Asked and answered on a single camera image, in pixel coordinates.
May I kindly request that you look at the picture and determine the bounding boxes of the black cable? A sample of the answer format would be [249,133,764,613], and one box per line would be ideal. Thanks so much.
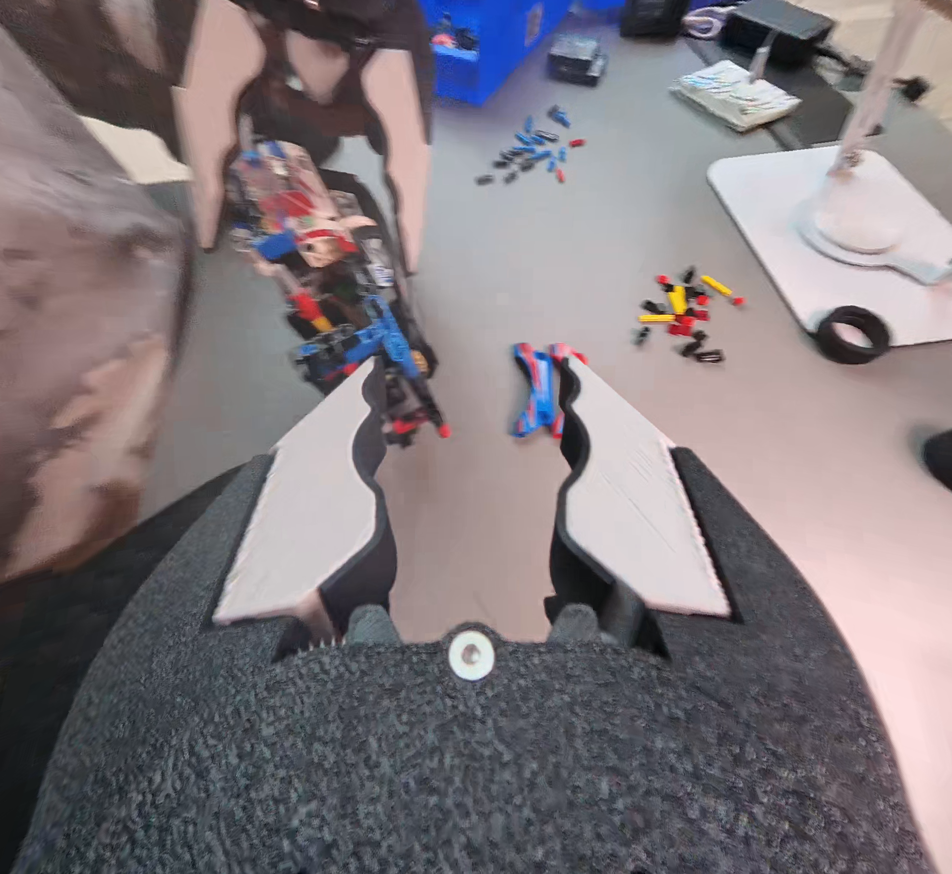
[814,41,932,103]

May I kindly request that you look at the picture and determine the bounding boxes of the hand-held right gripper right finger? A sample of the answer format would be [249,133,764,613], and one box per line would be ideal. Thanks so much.
[546,355,733,649]

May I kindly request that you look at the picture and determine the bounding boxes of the pile of red yellow bricks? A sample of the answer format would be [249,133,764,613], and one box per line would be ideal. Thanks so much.
[632,266,747,367]

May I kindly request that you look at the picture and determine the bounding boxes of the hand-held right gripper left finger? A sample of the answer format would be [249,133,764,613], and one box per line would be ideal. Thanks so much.
[212,357,399,642]

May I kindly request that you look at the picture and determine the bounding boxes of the red black toy pieces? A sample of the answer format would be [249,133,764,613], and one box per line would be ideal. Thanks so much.
[431,15,480,58]

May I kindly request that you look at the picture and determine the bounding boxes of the blue red toy panel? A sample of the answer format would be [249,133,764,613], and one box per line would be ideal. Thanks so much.
[509,342,553,440]
[547,342,590,441]

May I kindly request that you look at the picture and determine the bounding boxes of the black power adapter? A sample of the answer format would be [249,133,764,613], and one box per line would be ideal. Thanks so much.
[721,0,835,68]

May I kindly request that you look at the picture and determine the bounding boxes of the blue plastic bin with tag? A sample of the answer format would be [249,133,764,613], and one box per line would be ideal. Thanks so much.
[390,0,596,107]

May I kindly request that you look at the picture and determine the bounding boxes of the small black battery pack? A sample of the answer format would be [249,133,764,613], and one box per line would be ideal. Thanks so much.
[548,34,609,88]

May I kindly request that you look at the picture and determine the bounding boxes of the grey desk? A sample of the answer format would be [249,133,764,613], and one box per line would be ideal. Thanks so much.
[74,11,952,874]

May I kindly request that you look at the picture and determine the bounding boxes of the pile of blue black pins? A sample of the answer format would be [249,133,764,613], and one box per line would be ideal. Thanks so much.
[475,104,589,187]

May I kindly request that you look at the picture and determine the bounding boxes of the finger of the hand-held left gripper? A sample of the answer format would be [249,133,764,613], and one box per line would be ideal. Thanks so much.
[171,0,267,252]
[364,50,434,274]

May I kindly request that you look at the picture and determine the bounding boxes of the folded sticker sheet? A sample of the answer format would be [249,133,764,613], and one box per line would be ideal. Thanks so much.
[671,59,803,133]

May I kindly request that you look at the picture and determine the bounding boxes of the blue red brick toy car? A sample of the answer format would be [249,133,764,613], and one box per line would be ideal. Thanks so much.
[227,139,453,447]

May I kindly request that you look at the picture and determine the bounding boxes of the white cable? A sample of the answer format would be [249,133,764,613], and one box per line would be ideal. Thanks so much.
[683,4,737,38]

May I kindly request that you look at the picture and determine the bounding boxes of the white book stand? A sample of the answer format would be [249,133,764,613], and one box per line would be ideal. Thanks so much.
[707,0,952,350]

